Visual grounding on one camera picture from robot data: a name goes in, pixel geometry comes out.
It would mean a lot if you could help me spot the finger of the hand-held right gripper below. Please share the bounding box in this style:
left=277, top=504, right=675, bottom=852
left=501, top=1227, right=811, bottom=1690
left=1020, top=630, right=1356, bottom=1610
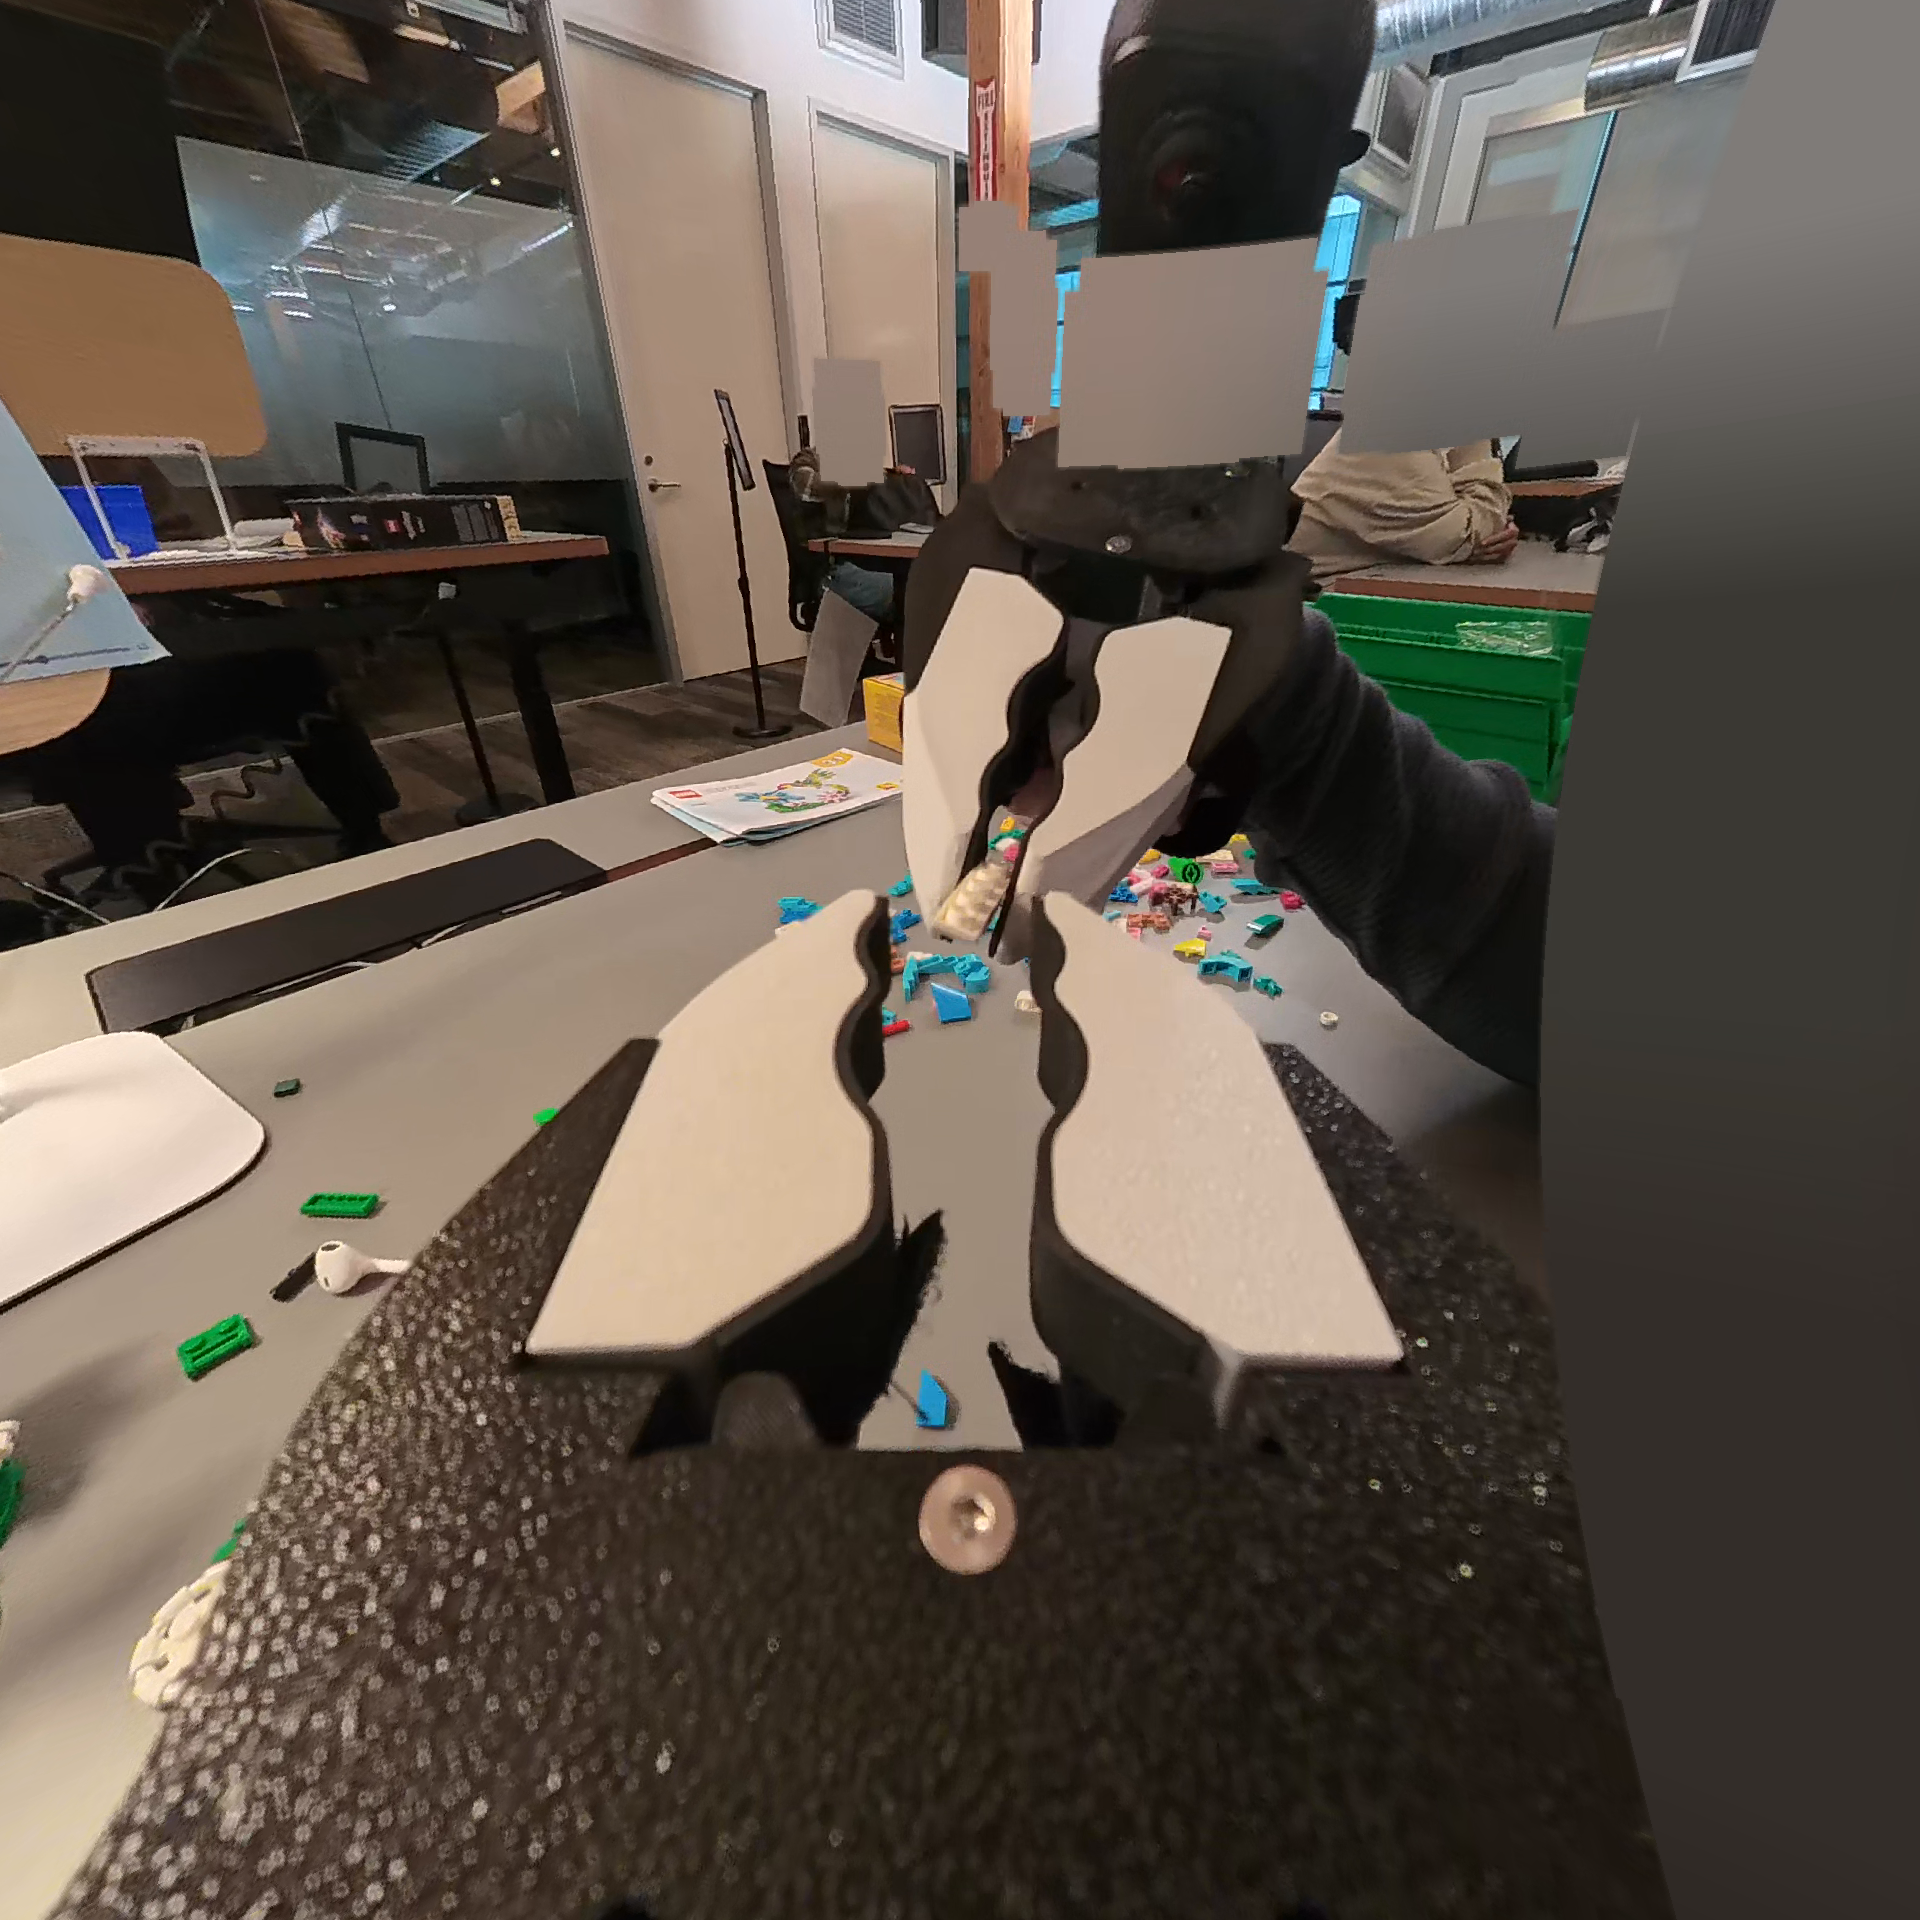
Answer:
left=996, top=614, right=1238, bottom=963
left=896, top=565, right=1069, bottom=939

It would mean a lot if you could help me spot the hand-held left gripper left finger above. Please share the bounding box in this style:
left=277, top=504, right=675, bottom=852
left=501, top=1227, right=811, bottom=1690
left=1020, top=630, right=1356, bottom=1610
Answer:
left=521, top=886, right=904, bottom=1378

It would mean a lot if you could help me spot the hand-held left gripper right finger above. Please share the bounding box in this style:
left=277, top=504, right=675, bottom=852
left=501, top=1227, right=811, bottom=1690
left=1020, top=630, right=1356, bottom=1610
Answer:
left=1027, top=891, right=1408, bottom=1419

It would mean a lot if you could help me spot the long white lego plate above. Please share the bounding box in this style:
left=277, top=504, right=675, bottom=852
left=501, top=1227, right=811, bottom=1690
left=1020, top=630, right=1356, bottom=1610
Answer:
left=929, top=810, right=1040, bottom=951

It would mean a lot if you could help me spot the person's right forearm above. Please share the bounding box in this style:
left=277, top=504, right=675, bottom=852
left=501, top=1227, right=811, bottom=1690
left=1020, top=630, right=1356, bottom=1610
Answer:
left=1184, top=597, right=1560, bottom=1087

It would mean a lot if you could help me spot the lego instruction booklet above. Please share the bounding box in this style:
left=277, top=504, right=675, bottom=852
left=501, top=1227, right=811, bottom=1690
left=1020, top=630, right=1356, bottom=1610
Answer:
left=648, top=748, right=904, bottom=846

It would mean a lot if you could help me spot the pile of loose lego pieces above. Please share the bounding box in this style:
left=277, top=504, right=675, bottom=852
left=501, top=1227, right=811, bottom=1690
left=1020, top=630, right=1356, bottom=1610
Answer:
left=772, top=838, right=1343, bottom=1052

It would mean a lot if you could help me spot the white bag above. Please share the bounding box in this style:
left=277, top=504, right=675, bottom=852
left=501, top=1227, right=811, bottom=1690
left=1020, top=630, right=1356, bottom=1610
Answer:
left=800, top=591, right=880, bottom=728

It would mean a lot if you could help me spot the green plastic crate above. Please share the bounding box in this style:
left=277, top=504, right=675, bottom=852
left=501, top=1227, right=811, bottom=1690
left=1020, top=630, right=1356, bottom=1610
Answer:
left=1313, top=589, right=1596, bottom=805

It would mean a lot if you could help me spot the white door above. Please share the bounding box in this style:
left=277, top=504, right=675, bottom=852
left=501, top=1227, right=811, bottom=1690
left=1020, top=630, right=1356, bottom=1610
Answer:
left=563, top=29, right=774, bottom=682
left=809, top=95, right=963, bottom=452

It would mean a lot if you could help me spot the white mouse pad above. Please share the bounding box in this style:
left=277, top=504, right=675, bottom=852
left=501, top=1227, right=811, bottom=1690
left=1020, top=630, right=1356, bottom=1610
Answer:
left=0, top=1030, right=269, bottom=1309

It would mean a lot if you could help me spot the black cardboard box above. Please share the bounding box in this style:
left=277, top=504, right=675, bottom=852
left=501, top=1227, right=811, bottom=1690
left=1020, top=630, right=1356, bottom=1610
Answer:
left=285, top=495, right=518, bottom=551

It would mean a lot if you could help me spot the wooden desk with black legs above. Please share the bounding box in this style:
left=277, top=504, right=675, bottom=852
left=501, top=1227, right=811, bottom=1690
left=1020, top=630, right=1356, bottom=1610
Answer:
left=108, top=532, right=615, bottom=818

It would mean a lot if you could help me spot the clear acrylic stand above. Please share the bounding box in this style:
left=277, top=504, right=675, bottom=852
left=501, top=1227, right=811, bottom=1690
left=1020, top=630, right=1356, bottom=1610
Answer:
left=67, top=432, right=237, bottom=552

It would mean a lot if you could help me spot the light blue paper sheet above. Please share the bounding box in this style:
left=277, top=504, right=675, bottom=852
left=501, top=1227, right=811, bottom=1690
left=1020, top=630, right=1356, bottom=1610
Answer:
left=0, top=403, right=172, bottom=683

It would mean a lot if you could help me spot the wooden chair back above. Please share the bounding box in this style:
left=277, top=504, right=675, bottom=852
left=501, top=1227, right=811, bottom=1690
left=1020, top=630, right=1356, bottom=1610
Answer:
left=0, top=230, right=269, bottom=459

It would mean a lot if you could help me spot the wooden post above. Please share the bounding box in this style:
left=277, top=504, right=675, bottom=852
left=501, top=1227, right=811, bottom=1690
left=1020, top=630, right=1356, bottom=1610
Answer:
left=964, top=0, right=1040, bottom=488

